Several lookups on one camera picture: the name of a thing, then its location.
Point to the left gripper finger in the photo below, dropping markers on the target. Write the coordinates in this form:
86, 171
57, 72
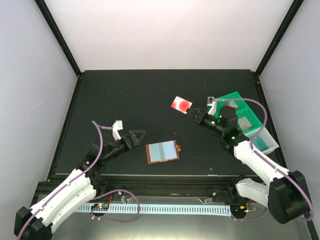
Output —
137, 132
140, 138

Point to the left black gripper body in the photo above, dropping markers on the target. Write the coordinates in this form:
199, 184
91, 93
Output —
130, 145

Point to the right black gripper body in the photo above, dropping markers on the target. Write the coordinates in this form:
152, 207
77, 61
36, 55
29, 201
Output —
199, 120

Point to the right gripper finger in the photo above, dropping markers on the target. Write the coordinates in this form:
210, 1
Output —
193, 110
192, 115

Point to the red white card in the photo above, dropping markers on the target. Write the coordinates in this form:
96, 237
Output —
232, 104
180, 104

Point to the brown leather card holder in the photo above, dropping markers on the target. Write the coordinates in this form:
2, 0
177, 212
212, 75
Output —
162, 152

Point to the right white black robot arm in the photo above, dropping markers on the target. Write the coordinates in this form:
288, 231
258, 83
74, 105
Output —
282, 192

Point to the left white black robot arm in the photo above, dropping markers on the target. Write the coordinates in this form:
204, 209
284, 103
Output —
41, 220

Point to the red white card in bin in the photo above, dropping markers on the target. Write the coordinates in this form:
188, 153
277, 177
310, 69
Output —
232, 104

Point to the white card in middle bin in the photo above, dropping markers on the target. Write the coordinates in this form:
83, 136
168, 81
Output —
244, 124

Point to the teal card in clear bin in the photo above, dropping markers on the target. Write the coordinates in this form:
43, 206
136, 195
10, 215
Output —
260, 144

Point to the green plastic bin far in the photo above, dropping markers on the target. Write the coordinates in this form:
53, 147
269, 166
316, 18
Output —
234, 96

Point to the green plastic bin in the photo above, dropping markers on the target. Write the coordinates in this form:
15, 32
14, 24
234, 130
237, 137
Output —
256, 123
234, 96

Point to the green plastic bin middle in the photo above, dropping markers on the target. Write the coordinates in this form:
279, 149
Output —
256, 123

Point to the left circuit board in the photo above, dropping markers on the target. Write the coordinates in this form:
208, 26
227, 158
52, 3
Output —
100, 207

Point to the circuit board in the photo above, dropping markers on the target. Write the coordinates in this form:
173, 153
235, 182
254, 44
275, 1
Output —
100, 207
236, 209

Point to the right circuit board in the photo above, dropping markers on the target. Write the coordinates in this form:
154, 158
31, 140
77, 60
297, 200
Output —
236, 209

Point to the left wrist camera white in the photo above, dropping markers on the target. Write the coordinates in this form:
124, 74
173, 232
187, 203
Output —
116, 127

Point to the black aluminium rail base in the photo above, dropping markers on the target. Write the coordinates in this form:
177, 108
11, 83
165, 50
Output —
220, 187

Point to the white slotted cable duct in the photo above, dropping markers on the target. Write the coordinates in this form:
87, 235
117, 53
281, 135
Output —
161, 209

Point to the left black frame post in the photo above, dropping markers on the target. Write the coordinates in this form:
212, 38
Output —
48, 17

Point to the black frame post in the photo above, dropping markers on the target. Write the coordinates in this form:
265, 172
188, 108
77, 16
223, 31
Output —
48, 17
283, 27

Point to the right black frame post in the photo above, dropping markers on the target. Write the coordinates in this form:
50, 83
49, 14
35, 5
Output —
283, 27

